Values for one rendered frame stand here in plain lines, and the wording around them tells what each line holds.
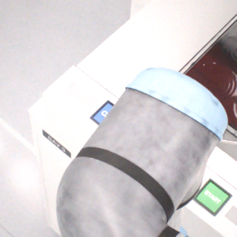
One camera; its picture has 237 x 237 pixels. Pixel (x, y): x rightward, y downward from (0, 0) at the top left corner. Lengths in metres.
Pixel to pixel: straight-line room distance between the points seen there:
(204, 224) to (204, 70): 0.39
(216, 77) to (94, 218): 0.88
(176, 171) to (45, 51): 1.96
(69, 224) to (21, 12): 2.12
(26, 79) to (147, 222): 1.93
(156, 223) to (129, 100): 0.13
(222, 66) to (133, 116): 0.83
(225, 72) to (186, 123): 0.81
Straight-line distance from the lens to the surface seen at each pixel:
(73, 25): 2.64
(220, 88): 1.43
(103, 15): 2.67
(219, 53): 1.48
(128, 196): 0.60
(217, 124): 0.68
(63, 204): 0.62
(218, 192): 1.23
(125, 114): 0.64
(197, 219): 1.22
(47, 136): 1.48
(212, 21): 1.63
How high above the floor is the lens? 2.08
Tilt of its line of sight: 60 degrees down
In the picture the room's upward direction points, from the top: 5 degrees clockwise
